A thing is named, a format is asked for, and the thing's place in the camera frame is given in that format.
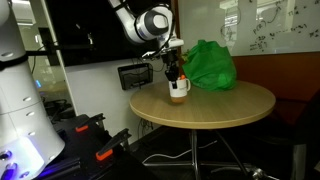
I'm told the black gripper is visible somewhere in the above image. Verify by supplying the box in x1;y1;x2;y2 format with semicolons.
161;50;179;89

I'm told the white ceramic mug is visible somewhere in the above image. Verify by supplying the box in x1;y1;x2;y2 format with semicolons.
169;78;191;103

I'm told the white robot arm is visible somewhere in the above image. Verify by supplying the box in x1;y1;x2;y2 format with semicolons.
0;0;183;180

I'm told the green plastic bag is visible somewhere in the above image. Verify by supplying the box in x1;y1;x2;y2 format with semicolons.
182;40;237;91

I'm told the round wooden table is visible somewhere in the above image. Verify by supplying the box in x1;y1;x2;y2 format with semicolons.
129;79;277;180

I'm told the black clamp orange tip near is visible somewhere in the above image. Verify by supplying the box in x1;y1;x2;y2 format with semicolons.
95;128;131;161

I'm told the black clamp orange tip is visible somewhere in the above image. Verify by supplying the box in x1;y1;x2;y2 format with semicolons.
75;113;105;132
95;128;131;161

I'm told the whiteboard with writing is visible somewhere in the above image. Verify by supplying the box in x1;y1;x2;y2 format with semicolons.
178;0;320;56

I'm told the black clamp orange tip far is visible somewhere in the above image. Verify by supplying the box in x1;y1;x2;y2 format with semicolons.
75;113;105;132

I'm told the black perforated mounting board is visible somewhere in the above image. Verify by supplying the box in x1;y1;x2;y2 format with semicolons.
35;117;157;180

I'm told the black wire wall basket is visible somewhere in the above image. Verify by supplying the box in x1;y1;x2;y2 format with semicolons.
118;63;153;90

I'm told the white floor cable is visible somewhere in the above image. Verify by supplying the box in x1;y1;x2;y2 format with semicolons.
141;139;218;165

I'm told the black wall monitor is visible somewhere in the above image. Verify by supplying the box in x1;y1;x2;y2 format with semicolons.
45;0;174;66

